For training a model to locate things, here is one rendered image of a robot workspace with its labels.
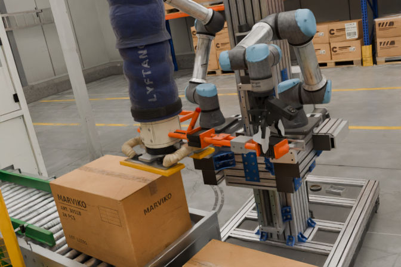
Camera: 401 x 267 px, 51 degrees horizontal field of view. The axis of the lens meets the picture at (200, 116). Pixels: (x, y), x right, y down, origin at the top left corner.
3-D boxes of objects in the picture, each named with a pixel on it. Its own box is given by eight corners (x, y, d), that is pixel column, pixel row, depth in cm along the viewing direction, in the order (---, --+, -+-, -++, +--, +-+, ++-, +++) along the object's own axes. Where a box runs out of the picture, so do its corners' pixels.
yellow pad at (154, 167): (119, 164, 193) (117, 155, 192) (136, 157, 200) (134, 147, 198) (167, 177, 169) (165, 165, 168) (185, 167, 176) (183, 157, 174)
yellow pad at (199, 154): (151, 150, 206) (148, 140, 204) (166, 143, 212) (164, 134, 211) (200, 160, 182) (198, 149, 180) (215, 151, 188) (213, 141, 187)
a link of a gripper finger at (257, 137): (254, 151, 146) (257, 125, 146) (268, 154, 142) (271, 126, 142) (248, 151, 144) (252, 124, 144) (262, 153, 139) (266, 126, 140)
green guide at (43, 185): (-4, 179, 370) (-7, 169, 368) (8, 174, 378) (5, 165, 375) (114, 208, 269) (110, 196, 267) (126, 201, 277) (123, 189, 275)
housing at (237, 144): (230, 152, 156) (228, 140, 154) (241, 145, 160) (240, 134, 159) (245, 154, 151) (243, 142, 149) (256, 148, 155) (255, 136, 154)
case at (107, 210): (67, 247, 234) (48, 182, 224) (122, 213, 263) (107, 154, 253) (139, 276, 196) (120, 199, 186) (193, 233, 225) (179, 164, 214)
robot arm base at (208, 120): (207, 119, 254) (205, 103, 252) (230, 119, 246) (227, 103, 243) (194, 127, 242) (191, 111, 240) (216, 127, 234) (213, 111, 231)
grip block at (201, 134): (187, 146, 170) (184, 133, 169) (203, 138, 177) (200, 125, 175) (201, 149, 164) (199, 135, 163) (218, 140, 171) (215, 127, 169)
